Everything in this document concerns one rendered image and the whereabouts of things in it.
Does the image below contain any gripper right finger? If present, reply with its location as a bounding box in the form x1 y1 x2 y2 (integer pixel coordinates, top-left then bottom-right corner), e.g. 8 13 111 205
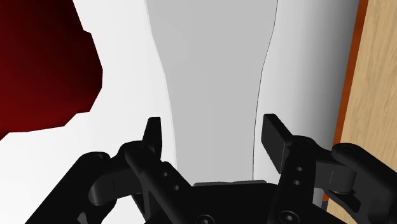
261 113 397 224

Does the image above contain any dark red robot stand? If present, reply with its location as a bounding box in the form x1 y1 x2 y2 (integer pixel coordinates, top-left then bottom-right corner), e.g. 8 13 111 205
0 0 104 141

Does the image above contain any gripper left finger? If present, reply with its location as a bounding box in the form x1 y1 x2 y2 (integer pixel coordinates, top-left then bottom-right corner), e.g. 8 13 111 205
24 116 193 224

